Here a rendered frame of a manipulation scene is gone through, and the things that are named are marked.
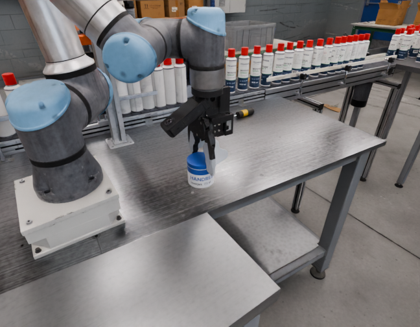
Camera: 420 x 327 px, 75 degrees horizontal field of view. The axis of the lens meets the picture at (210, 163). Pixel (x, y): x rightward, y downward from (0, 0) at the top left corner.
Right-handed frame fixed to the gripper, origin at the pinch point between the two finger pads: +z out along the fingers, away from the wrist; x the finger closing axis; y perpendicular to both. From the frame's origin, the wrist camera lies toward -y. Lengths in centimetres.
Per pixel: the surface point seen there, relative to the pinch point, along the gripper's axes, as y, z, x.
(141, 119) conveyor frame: 3, 7, 53
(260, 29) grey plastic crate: 175, -4, 178
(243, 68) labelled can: 56, -6, 55
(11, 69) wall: -58, 68, 492
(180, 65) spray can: 23, -12, 56
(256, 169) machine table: 21.8, 10.3, 2.5
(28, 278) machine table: -42.2, 10.1, -3.6
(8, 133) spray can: -43, 4, 58
